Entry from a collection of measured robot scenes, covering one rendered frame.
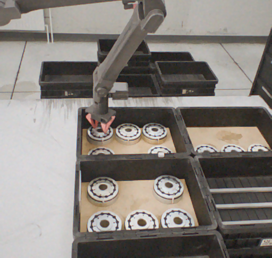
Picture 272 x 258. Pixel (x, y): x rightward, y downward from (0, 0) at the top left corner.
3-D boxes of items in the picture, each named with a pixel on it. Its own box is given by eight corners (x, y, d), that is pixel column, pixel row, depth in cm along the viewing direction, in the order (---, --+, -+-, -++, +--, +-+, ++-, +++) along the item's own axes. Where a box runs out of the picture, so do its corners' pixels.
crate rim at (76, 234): (72, 242, 89) (71, 237, 88) (75, 163, 113) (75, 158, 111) (217, 234, 95) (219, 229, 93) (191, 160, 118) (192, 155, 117)
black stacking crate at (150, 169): (74, 262, 95) (73, 238, 88) (77, 183, 118) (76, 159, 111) (210, 253, 100) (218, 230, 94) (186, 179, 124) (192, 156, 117)
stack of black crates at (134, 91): (101, 135, 245) (102, 96, 224) (99, 111, 268) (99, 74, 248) (155, 133, 251) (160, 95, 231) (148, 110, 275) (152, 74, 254)
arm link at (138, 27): (145, -21, 86) (150, 11, 81) (164, -15, 88) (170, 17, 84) (90, 72, 120) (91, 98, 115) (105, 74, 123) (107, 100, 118)
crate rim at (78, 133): (75, 163, 113) (75, 157, 111) (77, 111, 136) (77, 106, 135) (191, 160, 118) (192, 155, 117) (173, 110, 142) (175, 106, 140)
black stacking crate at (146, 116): (77, 182, 119) (76, 158, 112) (78, 130, 142) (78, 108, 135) (186, 179, 124) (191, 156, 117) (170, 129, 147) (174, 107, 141)
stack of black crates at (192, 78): (155, 133, 251) (162, 81, 224) (148, 110, 275) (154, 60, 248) (206, 132, 258) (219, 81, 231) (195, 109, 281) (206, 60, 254)
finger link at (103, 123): (100, 124, 138) (100, 105, 132) (115, 131, 135) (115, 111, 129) (90, 133, 133) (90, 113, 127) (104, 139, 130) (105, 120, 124)
